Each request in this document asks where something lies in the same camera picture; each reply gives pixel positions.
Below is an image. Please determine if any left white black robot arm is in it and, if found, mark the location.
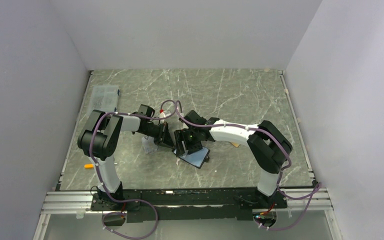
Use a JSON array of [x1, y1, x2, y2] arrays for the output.
[[77, 104, 175, 210]]

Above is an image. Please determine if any silver credit card stack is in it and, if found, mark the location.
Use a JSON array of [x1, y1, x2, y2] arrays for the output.
[[141, 136, 159, 154]]

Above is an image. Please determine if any aluminium frame rail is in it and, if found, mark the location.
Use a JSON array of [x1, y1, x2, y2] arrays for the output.
[[41, 188, 333, 218]]

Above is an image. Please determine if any clear plastic screw box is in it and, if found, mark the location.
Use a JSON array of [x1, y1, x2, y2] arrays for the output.
[[87, 84, 120, 115]]

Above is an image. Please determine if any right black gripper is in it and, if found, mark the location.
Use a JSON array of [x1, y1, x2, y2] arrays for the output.
[[174, 128, 202, 158]]

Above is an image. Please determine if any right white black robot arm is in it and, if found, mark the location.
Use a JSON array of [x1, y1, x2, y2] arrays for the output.
[[173, 110, 293, 208]]

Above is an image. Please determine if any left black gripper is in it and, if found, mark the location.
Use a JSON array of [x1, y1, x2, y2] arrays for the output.
[[141, 121, 176, 150]]

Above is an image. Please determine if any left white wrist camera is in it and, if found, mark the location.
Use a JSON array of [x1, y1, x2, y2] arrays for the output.
[[158, 109, 172, 122]]

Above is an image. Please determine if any black leather card holder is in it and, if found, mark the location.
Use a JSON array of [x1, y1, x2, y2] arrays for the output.
[[172, 147, 210, 169]]

